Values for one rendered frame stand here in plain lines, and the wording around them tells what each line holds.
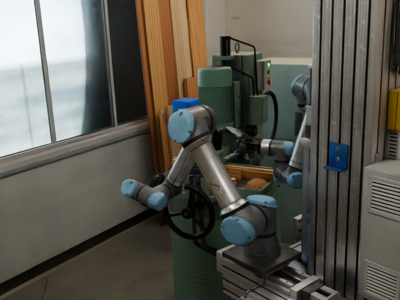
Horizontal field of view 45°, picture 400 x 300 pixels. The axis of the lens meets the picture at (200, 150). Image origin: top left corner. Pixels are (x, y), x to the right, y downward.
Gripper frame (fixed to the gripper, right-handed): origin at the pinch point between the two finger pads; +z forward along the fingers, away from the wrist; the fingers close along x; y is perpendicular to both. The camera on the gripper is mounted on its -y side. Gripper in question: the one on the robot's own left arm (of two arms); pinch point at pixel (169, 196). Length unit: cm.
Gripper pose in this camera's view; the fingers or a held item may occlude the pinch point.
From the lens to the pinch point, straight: 231.8
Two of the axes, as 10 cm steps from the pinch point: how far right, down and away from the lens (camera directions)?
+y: -1.9, 9.6, -1.9
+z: 4.3, 2.5, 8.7
